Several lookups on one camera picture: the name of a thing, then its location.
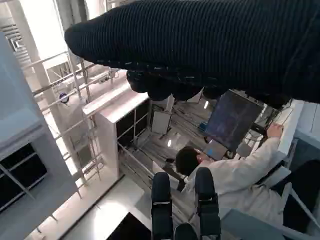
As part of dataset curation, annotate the white desk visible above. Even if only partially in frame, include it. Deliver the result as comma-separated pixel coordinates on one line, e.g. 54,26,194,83
271,99,305,157

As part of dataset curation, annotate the grey office chair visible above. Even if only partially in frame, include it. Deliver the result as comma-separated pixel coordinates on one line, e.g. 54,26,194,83
221,159,320,240

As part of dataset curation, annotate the white metal rack frame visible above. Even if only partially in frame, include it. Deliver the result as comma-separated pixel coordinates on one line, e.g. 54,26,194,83
24,49,121,191

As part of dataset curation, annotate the dark computer monitor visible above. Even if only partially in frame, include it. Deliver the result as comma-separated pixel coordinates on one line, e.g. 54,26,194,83
204,89,265,153

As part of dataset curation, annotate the small white mesh cabinet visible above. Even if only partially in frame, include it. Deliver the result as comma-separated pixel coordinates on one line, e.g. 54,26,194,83
82,82,151,181

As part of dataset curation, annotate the grey laptop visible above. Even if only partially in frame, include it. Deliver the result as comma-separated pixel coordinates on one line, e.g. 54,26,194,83
203,139,228,161

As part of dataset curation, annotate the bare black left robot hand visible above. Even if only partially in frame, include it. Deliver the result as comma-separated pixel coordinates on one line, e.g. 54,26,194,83
151,166,222,240

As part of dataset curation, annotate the person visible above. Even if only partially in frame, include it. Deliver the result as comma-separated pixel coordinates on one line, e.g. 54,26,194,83
174,123,301,226

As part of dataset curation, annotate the large white mesh cabinet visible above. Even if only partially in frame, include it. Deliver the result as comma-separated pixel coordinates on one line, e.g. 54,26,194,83
0,32,78,213

